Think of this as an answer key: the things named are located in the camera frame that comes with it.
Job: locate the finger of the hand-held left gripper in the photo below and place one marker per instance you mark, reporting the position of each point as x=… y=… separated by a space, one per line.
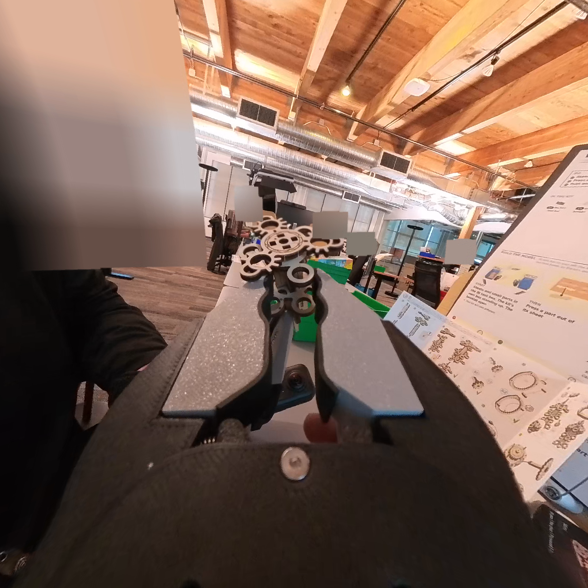
x=281 y=344

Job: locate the large green plastic bin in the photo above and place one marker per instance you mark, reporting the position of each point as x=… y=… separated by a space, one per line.
x=367 y=303

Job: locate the black model kit box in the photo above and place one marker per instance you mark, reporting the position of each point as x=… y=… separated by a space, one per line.
x=565 y=551

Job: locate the wooden gear model assembly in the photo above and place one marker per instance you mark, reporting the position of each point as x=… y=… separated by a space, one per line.
x=294 y=251

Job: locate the black floor lamp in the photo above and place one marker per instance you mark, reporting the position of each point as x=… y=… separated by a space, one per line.
x=415 y=257
x=209 y=166

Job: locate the black camera rig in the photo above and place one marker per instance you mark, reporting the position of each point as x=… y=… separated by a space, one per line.
x=273 y=186

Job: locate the white instruction board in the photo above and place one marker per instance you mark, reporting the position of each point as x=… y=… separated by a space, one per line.
x=542 y=239

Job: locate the silver ventilation duct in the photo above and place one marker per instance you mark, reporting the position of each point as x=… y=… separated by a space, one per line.
x=321 y=138
x=285 y=156

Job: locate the person's left forearm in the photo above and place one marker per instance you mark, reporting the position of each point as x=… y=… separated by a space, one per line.
x=124 y=335

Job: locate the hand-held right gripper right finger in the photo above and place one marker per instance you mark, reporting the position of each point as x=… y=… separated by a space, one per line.
x=367 y=367

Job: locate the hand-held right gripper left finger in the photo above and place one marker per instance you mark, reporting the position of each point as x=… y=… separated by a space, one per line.
x=216 y=367

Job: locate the folded paper instruction booklet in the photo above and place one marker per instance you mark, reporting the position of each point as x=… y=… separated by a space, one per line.
x=482 y=367

